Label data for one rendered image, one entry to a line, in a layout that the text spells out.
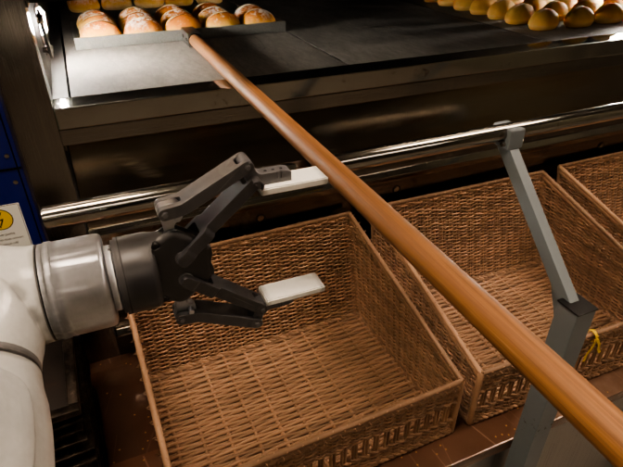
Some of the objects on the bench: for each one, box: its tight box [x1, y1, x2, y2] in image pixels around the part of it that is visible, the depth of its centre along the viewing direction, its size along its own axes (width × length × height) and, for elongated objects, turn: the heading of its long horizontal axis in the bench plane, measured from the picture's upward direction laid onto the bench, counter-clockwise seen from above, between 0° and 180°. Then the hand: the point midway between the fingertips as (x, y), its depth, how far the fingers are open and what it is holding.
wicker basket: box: [371, 170, 623, 425], centre depth 127 cm, size 49×56×28 cm
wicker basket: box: [124, 211, 465, 467], centre depth 107 cm, size 49×56×28 cm
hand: (311, 233), depth 56 cm, fingers open, 13 cm apart
